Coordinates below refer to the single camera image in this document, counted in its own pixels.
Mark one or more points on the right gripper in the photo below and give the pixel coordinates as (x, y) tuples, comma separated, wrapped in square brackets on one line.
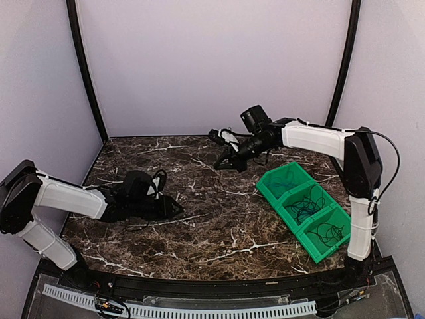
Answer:
[(236, 162)]

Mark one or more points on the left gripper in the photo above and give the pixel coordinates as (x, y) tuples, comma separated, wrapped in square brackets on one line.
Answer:
[(166, 211)]

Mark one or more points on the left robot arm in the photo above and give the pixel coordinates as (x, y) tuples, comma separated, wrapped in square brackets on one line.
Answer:
[(138, 195)]

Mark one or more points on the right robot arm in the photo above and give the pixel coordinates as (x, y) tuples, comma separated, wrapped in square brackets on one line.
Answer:
[(359, 163)]

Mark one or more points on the green bin near compartment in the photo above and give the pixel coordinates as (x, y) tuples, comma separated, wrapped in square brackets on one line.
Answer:
[(325, 232)]

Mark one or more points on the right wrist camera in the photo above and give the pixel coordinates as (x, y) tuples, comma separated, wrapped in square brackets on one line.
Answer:
[(224, 137)]

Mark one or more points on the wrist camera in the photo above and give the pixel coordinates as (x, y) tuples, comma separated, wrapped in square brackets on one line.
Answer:
[(224, 137), (158, 183)]

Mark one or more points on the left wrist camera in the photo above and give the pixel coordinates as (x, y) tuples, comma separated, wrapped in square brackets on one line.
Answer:
[(158, 183)]

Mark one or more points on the white slotted cable duct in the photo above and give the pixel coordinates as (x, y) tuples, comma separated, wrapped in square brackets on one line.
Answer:
[(162, 307)]

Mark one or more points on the black front rail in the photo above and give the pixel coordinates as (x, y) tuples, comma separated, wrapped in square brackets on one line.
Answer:
[(319, 285)]

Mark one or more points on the left black frame post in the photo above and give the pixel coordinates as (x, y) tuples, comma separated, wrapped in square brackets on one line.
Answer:
[(76, 33)]

